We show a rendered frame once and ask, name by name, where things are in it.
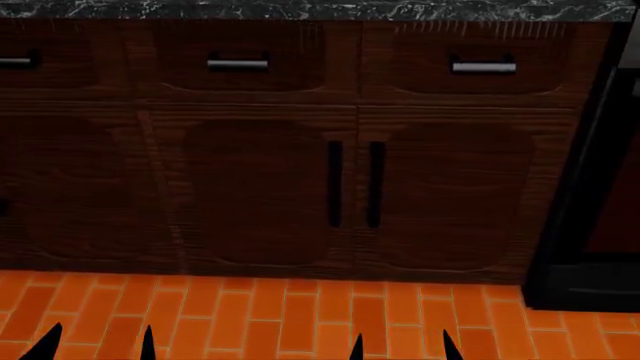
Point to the dark wood drawer front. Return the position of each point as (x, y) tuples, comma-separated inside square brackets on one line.
[(60, 71), (250, 80), (470, 86)]

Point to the black oven stove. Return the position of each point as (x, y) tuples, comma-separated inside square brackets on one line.
[(587, 195)]

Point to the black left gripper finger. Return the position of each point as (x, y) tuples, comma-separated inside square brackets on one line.
[(147, 347), (46, 347)]

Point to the dark wood base cabinet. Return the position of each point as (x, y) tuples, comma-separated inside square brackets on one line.
[(280, 150)]

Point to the dark marble countertop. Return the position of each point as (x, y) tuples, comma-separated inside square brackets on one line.
[(320, 9)]

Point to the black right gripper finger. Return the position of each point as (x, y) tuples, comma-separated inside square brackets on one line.
[(451, 348), (357, 350)]

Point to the dark wood cabinet door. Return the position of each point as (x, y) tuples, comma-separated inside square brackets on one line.
[(255, 187), (450, 195), (75, 187)]

